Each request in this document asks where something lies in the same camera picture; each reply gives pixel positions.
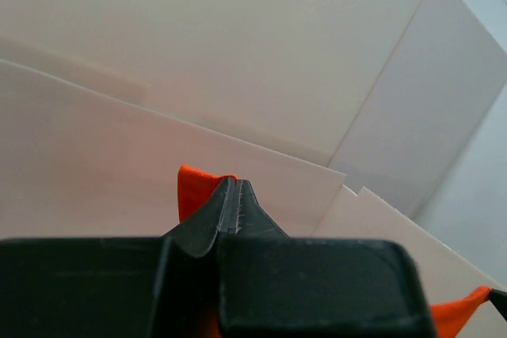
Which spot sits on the orange t shirt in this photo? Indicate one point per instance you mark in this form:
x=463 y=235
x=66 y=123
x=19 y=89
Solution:
x=195 y=188

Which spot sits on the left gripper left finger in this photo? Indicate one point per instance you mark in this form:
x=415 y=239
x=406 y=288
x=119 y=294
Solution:
x=200 y=234

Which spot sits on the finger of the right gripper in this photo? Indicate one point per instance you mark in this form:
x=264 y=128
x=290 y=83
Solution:
x=498 y=299

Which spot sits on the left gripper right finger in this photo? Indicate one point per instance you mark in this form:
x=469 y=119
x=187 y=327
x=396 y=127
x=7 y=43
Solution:
x=247 y=218

